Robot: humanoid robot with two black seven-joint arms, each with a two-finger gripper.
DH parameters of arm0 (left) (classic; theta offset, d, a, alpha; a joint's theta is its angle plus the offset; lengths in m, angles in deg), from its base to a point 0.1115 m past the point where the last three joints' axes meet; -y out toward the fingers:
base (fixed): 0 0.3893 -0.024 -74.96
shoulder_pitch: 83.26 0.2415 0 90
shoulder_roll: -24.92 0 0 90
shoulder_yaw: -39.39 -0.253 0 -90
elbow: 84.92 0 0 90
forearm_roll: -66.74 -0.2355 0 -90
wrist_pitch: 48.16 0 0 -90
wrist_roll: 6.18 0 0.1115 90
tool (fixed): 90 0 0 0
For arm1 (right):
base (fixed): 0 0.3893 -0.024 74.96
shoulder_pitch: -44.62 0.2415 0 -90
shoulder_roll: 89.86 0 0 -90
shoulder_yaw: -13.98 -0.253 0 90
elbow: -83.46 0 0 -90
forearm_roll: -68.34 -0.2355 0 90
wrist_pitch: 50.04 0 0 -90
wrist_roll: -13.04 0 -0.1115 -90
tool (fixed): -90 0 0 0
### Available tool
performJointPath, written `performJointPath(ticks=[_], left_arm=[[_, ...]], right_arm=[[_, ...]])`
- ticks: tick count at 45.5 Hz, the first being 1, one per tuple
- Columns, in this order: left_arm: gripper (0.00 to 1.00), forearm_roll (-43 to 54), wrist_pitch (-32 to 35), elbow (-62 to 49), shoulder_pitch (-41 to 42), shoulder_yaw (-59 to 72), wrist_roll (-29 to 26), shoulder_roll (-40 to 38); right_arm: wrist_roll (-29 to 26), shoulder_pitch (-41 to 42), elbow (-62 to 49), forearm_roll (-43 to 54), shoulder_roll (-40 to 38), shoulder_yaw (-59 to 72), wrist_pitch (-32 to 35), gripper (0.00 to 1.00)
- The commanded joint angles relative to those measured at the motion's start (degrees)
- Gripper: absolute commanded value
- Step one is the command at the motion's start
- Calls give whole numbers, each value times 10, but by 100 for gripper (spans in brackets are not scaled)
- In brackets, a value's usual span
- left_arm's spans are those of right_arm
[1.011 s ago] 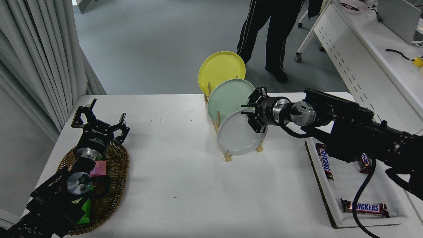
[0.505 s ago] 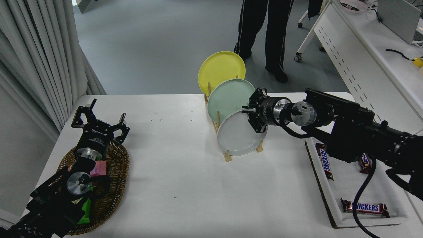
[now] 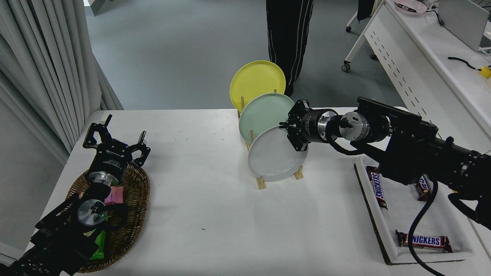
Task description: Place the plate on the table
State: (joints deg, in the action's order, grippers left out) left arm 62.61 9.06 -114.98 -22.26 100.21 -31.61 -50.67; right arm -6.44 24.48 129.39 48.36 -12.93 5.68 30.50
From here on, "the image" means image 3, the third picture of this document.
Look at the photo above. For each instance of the small yellow object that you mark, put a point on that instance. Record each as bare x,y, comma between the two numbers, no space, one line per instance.
485,72

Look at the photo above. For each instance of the pink snack packet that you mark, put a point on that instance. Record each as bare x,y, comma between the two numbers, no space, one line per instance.
114,195

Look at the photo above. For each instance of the grey plate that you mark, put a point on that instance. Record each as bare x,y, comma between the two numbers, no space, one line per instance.
272,159

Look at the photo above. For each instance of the black cloth on chair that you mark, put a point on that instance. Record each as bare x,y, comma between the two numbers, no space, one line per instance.
365,9

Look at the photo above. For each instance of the green snack packet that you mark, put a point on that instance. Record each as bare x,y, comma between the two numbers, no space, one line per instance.
99,243

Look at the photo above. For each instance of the white desk with casters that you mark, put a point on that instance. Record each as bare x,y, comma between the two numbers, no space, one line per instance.
422,69

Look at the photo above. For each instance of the white shallow tray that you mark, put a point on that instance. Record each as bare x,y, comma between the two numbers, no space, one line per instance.
399,218

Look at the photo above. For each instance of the person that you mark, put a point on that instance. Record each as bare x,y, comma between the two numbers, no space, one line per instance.
287,34

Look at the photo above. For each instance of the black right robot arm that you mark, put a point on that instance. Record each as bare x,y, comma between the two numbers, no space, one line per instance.
410,149

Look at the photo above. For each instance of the brown Snickers bar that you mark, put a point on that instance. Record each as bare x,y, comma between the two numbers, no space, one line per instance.
424,240
422,189
377,188

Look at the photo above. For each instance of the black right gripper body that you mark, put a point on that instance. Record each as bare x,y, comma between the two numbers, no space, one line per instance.
310,126

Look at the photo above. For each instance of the grey laptop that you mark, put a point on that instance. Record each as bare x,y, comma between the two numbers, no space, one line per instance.
462,21

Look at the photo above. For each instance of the wooden plate rack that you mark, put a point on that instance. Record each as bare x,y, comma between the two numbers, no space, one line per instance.
261,183

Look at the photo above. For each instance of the pale green plate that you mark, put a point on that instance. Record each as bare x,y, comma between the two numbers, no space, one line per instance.
262,115

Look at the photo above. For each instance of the pink bowl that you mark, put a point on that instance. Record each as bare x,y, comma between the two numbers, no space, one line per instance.
410,7

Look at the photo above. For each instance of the grey curtain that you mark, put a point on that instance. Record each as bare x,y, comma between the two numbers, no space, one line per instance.
46,69

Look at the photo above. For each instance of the white chair leg with caster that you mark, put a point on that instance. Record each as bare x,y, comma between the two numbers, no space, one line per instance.
352,21

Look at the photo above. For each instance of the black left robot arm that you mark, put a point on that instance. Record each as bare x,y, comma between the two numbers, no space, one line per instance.
57,237

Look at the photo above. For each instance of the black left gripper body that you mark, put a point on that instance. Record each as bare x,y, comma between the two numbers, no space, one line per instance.
111,159

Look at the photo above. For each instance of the yellow plate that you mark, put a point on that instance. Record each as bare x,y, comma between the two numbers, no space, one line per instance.
255,80

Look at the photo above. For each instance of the brown wicker basket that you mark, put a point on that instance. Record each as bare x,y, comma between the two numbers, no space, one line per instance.
130,214

